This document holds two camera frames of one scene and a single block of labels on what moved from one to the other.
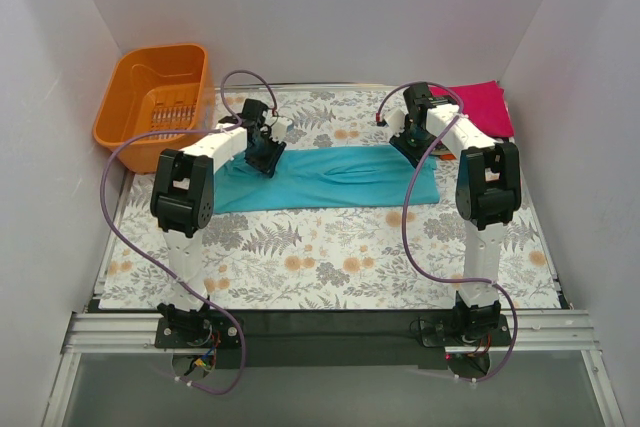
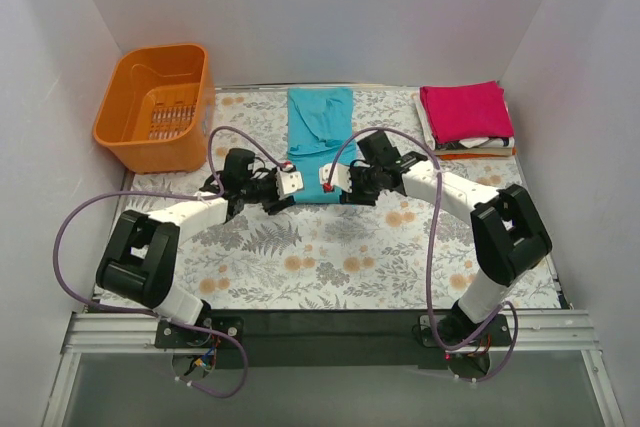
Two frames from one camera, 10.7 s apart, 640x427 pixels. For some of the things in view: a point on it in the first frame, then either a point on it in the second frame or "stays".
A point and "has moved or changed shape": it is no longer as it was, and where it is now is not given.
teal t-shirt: x=325 y=180 has moved or changed shape
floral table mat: x=327 y=199 stays
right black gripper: x=409 y=143 -> x=353 y=189
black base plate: x=329 y=339 stays
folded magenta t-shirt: x=484 y=104 stays
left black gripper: x=265 y=156 -> x=273 y=195
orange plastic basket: x=155 y=89 stays
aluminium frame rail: x=557 y=331 stays
